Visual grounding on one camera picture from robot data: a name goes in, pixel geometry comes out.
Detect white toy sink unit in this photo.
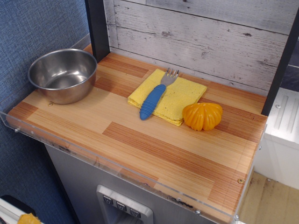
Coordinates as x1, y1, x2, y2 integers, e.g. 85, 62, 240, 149
254, 88, 299, 189

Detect black left vertical post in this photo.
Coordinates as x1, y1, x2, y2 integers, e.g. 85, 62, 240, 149
85, 0, 110, 62

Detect stainless steel bowl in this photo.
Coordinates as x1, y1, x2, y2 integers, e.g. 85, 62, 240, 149
28, 49, 98, 105

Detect yellow folded cloth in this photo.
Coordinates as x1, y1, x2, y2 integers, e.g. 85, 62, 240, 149
128, 69, 207, 126

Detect yellow object bottom left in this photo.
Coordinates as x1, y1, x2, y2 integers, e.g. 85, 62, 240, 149
17, 213, 42, 224

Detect black vertical post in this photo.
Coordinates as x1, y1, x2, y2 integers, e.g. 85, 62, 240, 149
85, 0, 110, 62
261, 10, 299, 116

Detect silver toy fridge cabinet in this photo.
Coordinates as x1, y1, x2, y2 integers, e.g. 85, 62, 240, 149
46, 146, 211, 224

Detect silver dispenser button panel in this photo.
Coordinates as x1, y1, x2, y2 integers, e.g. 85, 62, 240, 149
96, 185, 154, 224

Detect blue handled metal fork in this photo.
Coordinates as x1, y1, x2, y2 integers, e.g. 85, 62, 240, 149
140, 68, 179, 120

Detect orange plastic bell pepper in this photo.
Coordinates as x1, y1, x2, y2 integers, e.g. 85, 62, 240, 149
182, 103, 223, 131

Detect black right vertical post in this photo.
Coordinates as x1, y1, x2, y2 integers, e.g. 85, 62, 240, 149
261, 10, 299, 116

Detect clear acrylic table guard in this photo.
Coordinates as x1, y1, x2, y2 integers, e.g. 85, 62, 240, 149
0, 111, 268, 224

